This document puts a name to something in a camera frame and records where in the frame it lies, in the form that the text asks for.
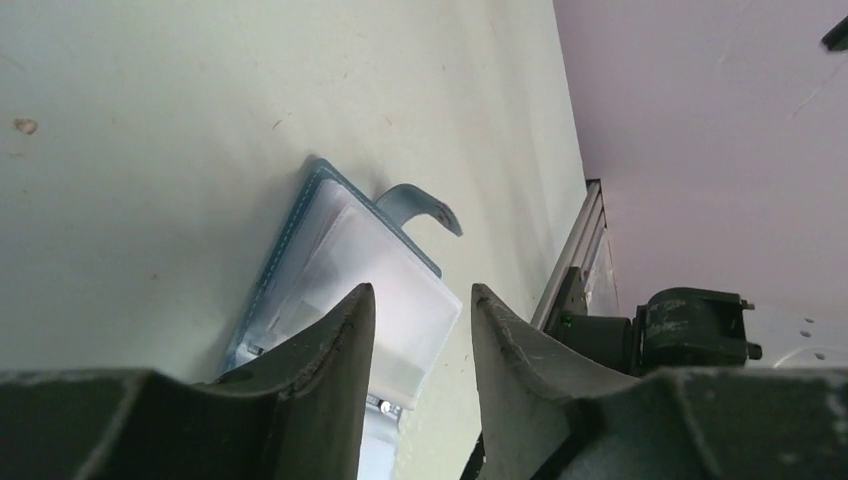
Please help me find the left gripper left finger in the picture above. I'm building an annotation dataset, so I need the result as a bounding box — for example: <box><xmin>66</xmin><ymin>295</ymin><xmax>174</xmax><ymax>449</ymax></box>
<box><xmin>1</xmin><ymin>284</ymin><xmax>375</xmax><ymax>479</ymax></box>

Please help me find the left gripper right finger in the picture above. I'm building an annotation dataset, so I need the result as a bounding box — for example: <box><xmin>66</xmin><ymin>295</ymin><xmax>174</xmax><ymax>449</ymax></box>
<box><xmin>471</xmin><ymin>284</ymin><xmax>847</xmax><ymax>479</ymax></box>

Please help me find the blue card holder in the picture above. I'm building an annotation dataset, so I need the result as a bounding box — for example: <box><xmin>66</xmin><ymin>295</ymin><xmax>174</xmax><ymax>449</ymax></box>
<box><xmin>222</xmin><ymin>158</ymin><xmax>462</xmax><ymax>479</ymax></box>

